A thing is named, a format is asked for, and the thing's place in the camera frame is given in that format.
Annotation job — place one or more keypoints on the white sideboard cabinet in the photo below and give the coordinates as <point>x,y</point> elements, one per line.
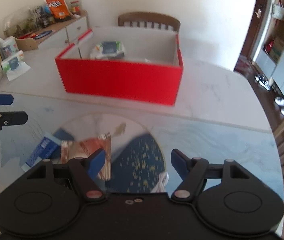
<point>74,30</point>

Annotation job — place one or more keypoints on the white green tissue pack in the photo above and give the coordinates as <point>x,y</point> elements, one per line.
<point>13,65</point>

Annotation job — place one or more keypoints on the blue oval dish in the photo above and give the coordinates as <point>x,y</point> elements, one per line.
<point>44,34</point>

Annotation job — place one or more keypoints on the red cardboard box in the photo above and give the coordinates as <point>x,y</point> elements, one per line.
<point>119,80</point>

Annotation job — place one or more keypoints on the brown striped snack packet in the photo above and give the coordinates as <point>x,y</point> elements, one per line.
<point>89,147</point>

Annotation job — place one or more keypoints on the cardboard box with green print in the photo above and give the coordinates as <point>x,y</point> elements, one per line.
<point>277,50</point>

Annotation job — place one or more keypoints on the orange snack bag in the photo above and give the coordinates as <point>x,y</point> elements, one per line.
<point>58,6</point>

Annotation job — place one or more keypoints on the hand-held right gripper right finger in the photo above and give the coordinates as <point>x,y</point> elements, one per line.
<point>178,161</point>

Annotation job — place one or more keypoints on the white printed canister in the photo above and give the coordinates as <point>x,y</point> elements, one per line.
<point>8,47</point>

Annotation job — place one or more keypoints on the red lidded jar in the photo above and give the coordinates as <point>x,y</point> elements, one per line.
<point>75,7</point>

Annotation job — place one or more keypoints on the clear glass terrarium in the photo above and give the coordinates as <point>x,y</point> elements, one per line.
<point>24,22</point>

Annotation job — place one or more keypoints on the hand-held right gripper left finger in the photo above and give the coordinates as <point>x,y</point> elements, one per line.
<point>97,161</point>

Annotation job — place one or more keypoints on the pale hanging tote bag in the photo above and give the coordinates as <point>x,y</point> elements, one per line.
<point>279,11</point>

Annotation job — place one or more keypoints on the red bag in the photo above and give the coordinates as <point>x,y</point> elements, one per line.
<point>269,46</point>

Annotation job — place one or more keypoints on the white marble desktop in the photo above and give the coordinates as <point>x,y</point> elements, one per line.
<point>207,92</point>

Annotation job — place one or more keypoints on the blue flat packet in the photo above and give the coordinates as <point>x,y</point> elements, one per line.
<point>41,150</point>

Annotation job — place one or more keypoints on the dark blue speckled round mat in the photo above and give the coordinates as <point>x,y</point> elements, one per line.
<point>137,162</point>

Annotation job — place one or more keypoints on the red patterned rug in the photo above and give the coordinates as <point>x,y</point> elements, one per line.
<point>241,63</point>

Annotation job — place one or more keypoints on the light wooden tray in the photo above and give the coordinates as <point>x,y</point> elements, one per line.
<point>26,44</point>

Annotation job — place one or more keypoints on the white wet wipe packet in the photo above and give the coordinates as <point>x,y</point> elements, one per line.
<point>108,49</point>

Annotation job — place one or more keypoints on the black white sneaker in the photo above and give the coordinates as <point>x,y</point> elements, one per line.
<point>259,78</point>
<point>266,85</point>

